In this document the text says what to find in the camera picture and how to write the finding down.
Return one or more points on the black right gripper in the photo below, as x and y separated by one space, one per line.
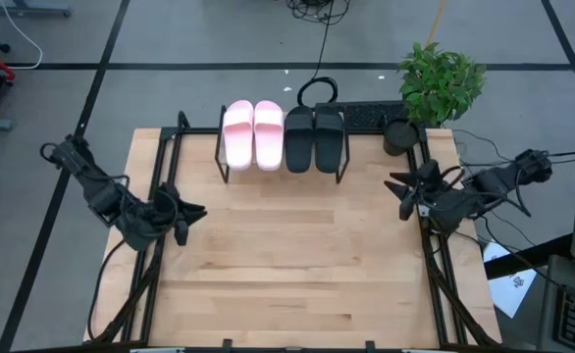
427 188

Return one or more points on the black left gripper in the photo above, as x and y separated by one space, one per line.
167 216

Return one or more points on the black slide sandal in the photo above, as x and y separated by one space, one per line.
299 142
329 142

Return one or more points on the pink slide sandal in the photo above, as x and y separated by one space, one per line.
269 142
238 142

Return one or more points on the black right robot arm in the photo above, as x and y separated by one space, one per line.
456 211

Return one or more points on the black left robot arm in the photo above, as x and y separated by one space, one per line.
106 201

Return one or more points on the wooden shelf with black legs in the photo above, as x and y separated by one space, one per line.
221 158

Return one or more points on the black plant pot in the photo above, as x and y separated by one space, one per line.
399 139

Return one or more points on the green leafy potted plant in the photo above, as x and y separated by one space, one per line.
439 83

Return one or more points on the black metal beam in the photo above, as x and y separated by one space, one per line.
528 256

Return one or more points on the white paper sheet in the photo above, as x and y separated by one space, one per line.
510 289

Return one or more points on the black caster wheel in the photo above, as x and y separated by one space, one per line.
4 48

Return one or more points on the grey desk foot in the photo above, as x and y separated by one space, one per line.
27 11

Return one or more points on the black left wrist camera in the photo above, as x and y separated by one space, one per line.
181 234

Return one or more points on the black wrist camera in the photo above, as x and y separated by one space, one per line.
181 234
406 210

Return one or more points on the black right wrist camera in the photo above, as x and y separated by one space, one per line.
406 210

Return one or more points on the black aluminium table frame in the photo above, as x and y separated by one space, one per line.
169 131

